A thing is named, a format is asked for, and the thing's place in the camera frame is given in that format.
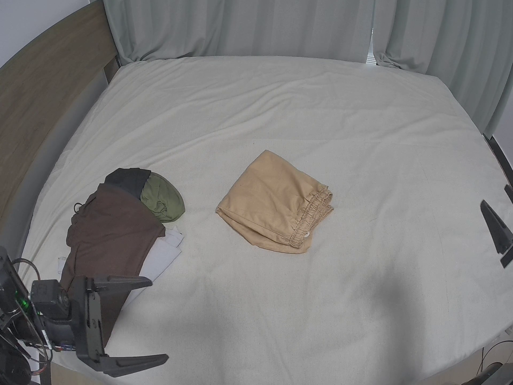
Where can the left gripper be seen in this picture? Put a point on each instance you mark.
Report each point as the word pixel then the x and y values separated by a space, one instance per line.
pixel 90 319

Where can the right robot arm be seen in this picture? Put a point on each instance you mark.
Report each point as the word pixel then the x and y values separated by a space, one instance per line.
pixel 495 375

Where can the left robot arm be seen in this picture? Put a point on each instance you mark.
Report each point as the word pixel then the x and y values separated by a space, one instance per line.
pixel 12 295

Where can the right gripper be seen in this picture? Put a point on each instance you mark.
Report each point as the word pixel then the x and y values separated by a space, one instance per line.
pixel 508 260

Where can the window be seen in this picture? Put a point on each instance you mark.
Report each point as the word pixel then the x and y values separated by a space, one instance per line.
pixel 370 52

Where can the black garment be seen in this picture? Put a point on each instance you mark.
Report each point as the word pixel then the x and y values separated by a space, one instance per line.
pixel 126 181

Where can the bed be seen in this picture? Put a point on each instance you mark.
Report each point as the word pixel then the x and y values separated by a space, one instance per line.
pixel 280 102

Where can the tan shorts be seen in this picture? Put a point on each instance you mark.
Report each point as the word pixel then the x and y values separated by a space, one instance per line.
pixel 268 199

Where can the olive green garment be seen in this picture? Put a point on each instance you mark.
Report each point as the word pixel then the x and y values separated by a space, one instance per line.
pixel 164 199

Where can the white garment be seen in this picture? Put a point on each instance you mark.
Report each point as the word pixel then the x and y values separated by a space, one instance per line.
pixel 162 255

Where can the pale grey-green curtain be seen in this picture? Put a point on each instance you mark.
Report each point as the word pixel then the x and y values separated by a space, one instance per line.
pixel 240 14
pixel 449 22

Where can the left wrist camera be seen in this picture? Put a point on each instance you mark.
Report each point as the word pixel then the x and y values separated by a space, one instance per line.
pixel 48 297

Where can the brown garment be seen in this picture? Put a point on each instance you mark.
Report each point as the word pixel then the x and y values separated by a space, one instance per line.
pixel 112 235

